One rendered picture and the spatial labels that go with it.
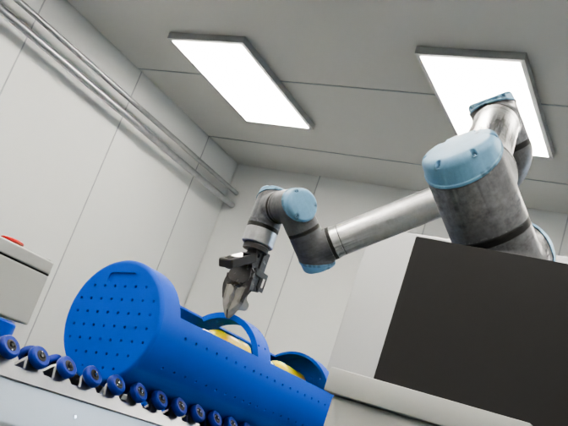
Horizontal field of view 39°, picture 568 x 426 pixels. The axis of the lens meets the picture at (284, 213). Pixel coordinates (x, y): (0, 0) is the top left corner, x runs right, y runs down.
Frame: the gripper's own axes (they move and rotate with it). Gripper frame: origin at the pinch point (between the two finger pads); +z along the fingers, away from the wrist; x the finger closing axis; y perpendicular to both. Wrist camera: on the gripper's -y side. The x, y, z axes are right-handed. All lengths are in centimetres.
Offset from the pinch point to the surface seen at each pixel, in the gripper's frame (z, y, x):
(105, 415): 34, -43, -12
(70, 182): -105, 221, 353
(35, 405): 35, -62, -12
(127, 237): -93, 305, 361
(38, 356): 27, -64, -11
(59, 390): 32, -57, -12
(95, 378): 27, -49, -11
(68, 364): 27, -56, -11
